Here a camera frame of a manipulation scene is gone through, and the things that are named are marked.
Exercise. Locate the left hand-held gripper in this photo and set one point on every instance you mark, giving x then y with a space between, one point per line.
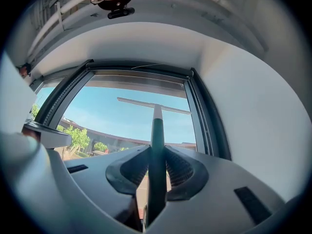
52 138

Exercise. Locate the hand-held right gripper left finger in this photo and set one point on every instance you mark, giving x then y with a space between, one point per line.
114 177

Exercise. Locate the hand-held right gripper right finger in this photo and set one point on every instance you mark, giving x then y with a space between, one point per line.
195 179

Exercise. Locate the clear window glass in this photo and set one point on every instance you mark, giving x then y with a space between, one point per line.
114 113

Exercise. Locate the green trees outside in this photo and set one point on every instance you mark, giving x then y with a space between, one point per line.
78 136

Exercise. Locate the brown building outside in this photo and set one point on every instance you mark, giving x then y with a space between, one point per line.
107 138

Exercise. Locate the white ceiling pipe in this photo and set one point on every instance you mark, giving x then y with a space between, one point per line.
48 27
78 2

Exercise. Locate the dark roller blind housing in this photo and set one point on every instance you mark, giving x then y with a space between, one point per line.
146 69

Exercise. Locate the dark grey window frame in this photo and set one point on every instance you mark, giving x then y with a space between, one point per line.
208 121

